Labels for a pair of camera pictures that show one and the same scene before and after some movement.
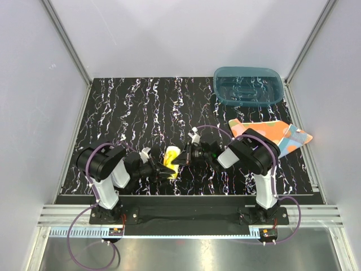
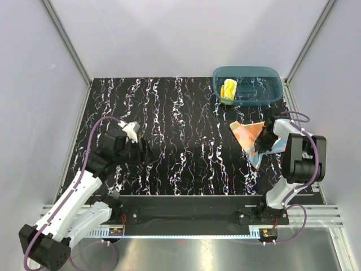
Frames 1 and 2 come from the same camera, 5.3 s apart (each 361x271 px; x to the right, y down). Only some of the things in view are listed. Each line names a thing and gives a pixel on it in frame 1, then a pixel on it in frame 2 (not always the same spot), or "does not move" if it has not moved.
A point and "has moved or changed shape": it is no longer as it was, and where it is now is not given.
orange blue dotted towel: x=289 y=137 has moved or changed shape
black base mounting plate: x=189 y=211 does not move
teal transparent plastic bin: x=247 y=86 does not move
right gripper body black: x=197 y=154 to x=265 y=140
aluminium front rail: x=313 y=215 does not move
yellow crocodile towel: x=171 y=152 to x=228 y=91
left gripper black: x=159 y=173 to x=146 y=155
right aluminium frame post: x=287 y=92 does not move
